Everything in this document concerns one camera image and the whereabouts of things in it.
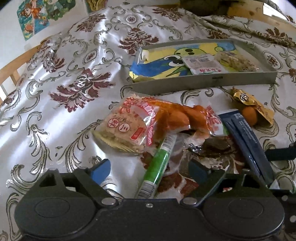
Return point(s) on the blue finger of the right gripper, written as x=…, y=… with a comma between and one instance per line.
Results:
x=282, y=154

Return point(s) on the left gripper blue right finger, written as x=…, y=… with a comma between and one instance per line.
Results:
x=208, y=180

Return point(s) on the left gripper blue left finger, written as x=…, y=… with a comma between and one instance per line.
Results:
x=90, y=179

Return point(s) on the dark jerky clear packet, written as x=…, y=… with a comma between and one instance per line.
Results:
x=212, y=152

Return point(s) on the green white stick packet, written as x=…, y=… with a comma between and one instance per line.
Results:
x=156, y=168

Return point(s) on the small orange fruit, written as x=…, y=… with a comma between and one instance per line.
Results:
x=250, y=115

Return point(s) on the rice cracker square packet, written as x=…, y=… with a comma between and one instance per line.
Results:
x=129, y=126

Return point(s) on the dark blue stick packet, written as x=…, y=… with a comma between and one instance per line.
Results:
x=249, y=144

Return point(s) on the gold brown candy wrapper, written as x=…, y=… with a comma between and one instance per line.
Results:
x=263, y=113

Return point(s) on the orange snack clear bag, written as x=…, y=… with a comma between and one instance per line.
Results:
x=174, y=118

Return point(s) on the nut bar clear packet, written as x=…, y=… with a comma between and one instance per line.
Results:
x=237, y=62

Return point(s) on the white green snack pouch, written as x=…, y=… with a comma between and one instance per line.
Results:
x=203, y=64

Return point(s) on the floral satin bedspread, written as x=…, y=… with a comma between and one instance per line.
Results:
x=80, y=74

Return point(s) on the grey tray with painted liner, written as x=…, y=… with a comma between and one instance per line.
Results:
x=159, y=69

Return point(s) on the olive quilted down jacket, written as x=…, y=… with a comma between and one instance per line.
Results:
x=207, y=7

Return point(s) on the anime girl poster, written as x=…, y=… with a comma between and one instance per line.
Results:
x=32, y=17

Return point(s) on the blond boy poster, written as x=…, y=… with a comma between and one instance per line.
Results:
x=57, y=8

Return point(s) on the wooden bed frame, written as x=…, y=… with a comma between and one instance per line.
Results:
x=15, y=51

